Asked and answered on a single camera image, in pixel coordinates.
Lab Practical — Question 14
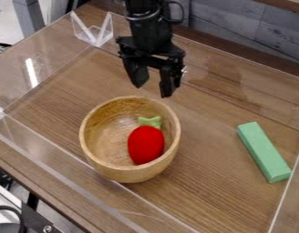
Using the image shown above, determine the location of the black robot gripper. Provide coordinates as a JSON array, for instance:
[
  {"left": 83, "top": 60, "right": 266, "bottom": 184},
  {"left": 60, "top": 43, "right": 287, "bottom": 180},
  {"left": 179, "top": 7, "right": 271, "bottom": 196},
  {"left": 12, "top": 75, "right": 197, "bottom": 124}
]
[{"left": 116, "top": 5, "right": 185, "bottom": 97}]

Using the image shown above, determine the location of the red plush strawberry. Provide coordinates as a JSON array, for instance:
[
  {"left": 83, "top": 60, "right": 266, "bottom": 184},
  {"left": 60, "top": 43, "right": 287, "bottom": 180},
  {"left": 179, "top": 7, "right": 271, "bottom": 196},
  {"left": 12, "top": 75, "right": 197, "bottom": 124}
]
[{"left": 128, "top": 116, "right": 166, "bottom": 165}]

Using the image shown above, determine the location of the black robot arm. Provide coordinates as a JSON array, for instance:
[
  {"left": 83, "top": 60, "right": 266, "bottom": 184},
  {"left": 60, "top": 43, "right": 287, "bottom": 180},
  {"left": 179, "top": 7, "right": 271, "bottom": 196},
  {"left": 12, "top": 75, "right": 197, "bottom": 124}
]
[{"left": 116, "top": 0, "right": 186, "bottom": 97}]

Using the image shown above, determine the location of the wooden bowl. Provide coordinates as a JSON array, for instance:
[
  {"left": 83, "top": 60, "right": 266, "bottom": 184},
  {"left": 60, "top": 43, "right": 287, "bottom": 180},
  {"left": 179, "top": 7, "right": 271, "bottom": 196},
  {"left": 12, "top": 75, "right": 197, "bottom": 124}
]
[{"left": 79, "top": 96, "right": 182, "bottom": 183}]

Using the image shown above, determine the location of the green rectangular block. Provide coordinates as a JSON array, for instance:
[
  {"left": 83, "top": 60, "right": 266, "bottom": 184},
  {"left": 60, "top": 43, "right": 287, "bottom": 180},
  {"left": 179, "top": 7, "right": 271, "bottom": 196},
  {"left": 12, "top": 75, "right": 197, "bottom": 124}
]
[{"left": 238, "top": 122, "right": 293, "bottom": 183}]

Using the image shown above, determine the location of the black metal clamp base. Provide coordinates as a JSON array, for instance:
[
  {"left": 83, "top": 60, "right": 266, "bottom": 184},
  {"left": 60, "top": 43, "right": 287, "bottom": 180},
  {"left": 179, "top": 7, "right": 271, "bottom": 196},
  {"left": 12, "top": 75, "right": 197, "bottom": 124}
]
[{"left": 21, "top": 203, "right": 63, "bottom": 233}]

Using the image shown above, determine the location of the clear acrylic corner bracket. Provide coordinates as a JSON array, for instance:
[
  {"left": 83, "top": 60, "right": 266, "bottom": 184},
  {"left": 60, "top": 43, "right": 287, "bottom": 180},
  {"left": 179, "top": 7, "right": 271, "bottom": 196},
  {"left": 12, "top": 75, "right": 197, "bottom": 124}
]
[{"left": 71, "top": 11, "right": 114, "bottom": 47}]

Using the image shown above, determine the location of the clear acrylic enclosure wall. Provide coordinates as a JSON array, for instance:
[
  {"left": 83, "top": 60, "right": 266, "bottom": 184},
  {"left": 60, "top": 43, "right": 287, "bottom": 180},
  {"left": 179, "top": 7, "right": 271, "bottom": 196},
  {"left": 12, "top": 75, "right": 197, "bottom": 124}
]
[{"left": 0, "top": 17, "right": 299, "bottom": 233}]

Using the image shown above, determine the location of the black cable on floor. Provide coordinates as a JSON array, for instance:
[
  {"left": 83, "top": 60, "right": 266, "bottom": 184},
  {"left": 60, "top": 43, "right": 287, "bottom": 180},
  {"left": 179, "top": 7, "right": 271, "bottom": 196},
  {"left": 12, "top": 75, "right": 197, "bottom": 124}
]
[{"left": 0, "top": 205, "right": 28, "bottom": 233}]

